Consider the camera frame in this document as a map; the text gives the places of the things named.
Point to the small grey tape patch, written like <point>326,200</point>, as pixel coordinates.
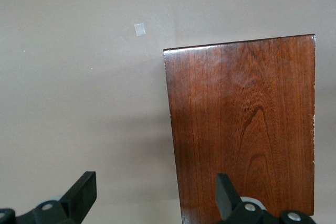
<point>140,29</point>

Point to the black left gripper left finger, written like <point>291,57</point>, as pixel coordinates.
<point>76,203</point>

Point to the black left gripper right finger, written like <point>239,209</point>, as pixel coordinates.
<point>228,200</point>

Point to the dark brown wooden cabinet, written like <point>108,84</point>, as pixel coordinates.
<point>236,129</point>

